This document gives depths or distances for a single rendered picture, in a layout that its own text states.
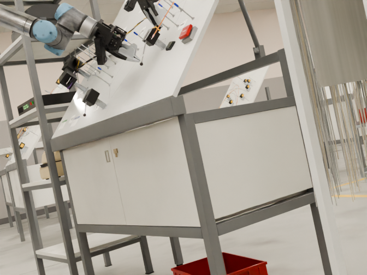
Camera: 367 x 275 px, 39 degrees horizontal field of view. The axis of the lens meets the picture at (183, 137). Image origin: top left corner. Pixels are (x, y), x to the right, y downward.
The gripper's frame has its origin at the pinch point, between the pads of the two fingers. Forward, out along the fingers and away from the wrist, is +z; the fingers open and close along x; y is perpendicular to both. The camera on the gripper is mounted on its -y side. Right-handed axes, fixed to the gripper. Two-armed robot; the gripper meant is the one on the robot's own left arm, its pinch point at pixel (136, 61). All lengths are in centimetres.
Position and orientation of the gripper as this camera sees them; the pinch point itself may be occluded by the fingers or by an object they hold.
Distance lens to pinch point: 205.3
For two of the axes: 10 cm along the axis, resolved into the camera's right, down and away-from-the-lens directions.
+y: 4.7, -6.8, -5.6
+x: 2.1, -5.3, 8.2
